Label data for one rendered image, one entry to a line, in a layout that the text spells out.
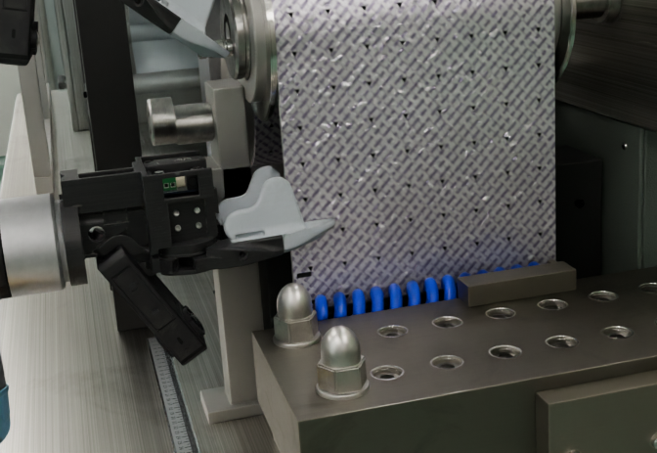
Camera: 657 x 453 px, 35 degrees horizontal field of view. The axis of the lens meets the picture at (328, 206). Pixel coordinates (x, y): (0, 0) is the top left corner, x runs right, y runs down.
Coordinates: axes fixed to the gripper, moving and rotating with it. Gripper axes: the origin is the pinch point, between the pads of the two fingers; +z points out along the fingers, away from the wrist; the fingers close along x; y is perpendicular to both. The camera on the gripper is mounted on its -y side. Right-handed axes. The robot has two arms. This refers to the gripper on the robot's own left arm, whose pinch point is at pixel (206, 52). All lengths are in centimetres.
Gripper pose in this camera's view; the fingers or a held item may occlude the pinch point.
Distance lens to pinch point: 84.4
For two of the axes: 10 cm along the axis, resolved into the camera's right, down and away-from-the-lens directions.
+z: 7.8, 5.2, 3.5
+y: 5.7, -8.2, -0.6
